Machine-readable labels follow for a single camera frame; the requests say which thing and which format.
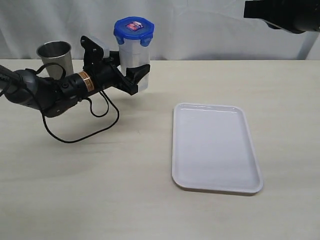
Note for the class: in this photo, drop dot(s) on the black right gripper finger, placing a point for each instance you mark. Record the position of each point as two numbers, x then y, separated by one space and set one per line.
293 16

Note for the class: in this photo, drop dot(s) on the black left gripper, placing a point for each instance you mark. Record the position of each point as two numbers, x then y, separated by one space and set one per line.
104 73

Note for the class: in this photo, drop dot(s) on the blue clip-lock lid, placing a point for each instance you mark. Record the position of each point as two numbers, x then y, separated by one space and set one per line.
134 28

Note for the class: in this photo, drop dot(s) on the stainless steel cup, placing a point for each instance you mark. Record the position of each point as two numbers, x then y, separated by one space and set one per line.
58 52

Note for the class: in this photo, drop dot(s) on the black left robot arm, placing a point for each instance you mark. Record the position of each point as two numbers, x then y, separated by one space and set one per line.
55 96

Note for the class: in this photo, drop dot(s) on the white rectangular plastic tray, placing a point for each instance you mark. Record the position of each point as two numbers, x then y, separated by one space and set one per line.
213 150

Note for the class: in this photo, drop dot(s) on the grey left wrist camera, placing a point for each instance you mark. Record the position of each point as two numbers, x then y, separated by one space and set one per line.
102 47

